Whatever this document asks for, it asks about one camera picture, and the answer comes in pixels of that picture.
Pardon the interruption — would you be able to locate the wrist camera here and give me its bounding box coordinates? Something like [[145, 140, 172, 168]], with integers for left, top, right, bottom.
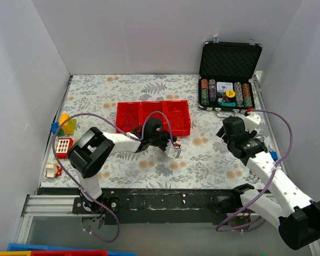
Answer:
[[243, 111, 261, 132], [165, 142, 181, 158]]

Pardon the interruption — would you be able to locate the blue toy brick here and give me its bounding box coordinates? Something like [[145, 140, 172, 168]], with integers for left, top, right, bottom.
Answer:
[[51, 122, 59, 134]]

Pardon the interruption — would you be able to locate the yellow dealer chip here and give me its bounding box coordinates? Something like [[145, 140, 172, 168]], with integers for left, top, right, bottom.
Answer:
[[226, 90, 236, 98]]

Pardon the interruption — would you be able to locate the teal card box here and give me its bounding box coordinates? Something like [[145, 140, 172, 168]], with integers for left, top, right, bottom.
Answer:
[[220, 101, 236, 107]]

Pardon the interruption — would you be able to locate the red storage bin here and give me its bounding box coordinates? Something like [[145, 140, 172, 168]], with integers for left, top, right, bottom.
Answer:
[[30, 250, 108, 256]]

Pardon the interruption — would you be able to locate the small blue block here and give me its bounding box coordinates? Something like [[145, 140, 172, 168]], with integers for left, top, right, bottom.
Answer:
[[269, 151, 278, 161]]

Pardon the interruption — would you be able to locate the yellow storage bin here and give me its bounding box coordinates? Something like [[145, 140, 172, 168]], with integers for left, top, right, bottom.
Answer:
[[0, 251, 31, 256]]

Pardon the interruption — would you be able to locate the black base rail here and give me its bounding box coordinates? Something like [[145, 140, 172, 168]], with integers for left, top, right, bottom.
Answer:
[[71, 188, 267, 226]]

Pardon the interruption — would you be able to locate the yellow toy brick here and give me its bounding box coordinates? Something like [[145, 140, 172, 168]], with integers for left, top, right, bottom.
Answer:
[[60, 114, 77, 135]]

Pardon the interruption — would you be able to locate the purple cable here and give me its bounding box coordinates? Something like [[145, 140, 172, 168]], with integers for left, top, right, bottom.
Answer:
[[215, 109, 294, 233], [52, 111, 178, 243]]

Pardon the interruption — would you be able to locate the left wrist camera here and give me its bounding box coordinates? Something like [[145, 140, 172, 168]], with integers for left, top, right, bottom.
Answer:
[[165, 142, 181, 158]]

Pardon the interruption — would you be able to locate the red three-compartment tray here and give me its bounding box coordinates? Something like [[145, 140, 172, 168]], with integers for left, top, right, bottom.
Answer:
[[116, 100, 191, 137]]

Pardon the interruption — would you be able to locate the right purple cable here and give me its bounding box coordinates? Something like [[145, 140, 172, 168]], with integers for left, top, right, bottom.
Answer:
[[215, 109, 294, 233]]

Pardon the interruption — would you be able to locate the playing card deck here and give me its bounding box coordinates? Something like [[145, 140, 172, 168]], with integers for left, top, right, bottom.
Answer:
[[217, 82, 234, 93]]

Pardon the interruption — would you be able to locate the small white red toy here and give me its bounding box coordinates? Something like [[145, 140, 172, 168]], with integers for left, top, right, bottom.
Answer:
[[45, 164, 62, 178]]

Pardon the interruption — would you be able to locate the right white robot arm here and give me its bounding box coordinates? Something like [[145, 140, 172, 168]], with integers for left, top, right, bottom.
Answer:
[[217, 113, 320, 250]]

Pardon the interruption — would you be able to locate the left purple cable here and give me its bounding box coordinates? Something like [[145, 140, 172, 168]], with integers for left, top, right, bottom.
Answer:
[[52, 111, 178, 243]]

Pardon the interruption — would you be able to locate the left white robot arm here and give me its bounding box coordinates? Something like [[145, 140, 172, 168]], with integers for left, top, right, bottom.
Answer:
[[67, 117, 178, 213]]

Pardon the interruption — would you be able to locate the red white toy block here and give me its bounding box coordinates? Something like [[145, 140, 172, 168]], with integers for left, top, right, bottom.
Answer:
[[55, 138, 74, 159]]

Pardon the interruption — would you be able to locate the green toy brick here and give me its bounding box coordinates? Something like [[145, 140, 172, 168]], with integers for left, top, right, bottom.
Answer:
[[60, 118, 76, 135]]

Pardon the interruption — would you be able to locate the black poker chip case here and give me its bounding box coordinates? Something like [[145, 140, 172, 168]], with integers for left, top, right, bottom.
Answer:
[[198, 41, 263, 115]]

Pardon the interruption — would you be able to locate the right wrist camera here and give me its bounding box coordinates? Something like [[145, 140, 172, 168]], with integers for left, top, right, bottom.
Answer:
[[243, 111, 261, 132]]

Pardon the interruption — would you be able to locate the blue storage bin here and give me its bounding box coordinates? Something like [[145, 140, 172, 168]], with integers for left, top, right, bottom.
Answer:
[[6, 243, 136, 256]]

